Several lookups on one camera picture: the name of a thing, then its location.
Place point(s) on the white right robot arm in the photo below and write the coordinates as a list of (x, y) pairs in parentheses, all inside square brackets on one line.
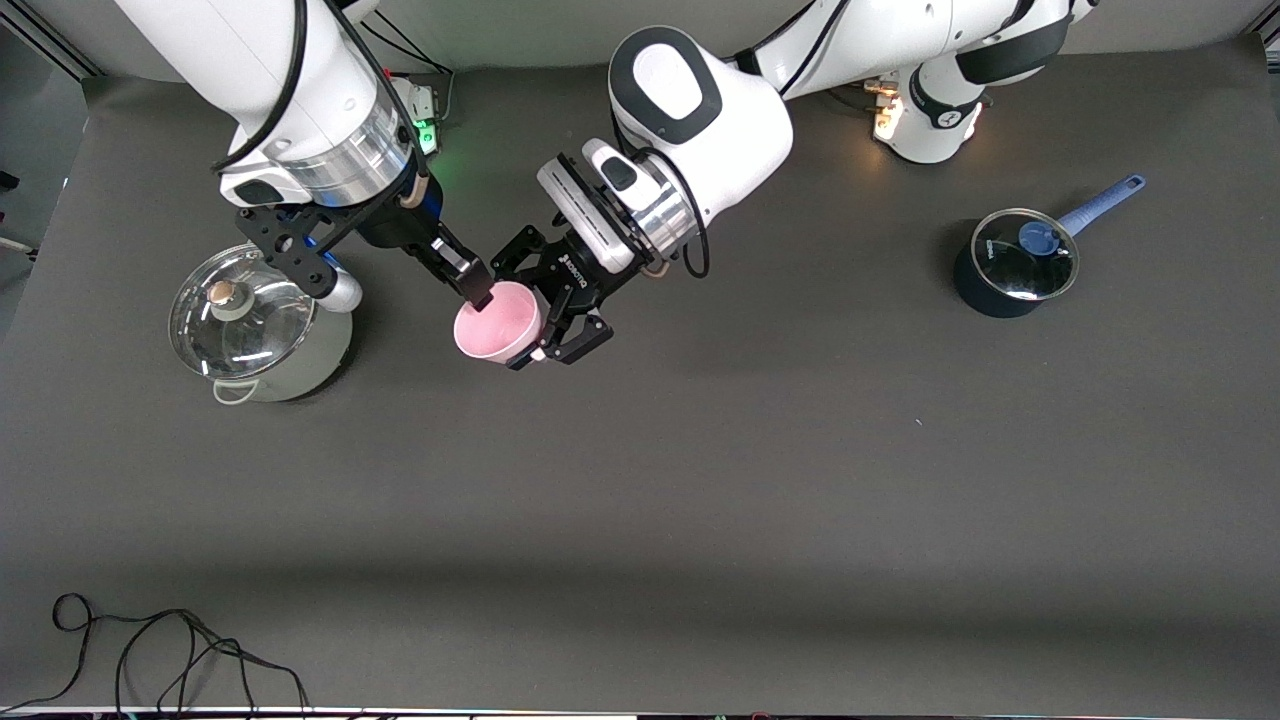
[(250, 60)]

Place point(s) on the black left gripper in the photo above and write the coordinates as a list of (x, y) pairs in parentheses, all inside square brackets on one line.
[(572, 272)]

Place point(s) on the dark metal frame rail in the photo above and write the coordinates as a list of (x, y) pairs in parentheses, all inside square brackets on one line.
[(70, 58)]

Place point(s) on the pink plastic cup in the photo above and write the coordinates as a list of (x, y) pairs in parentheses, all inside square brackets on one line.
[(495, 320)]

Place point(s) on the dark blue saucepan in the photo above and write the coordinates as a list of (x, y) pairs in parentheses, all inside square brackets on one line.
[(990, 295)]

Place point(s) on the glass lid with grey knob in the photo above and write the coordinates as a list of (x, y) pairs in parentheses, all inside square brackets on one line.
[(245, 335)]

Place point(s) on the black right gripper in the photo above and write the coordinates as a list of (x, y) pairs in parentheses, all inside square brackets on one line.
[(392, 226)]

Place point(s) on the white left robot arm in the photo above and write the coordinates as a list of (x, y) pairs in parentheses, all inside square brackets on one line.
[(720, 120)]

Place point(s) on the glass lid with blue knob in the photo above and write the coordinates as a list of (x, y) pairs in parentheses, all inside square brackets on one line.
[(1025, 262)]

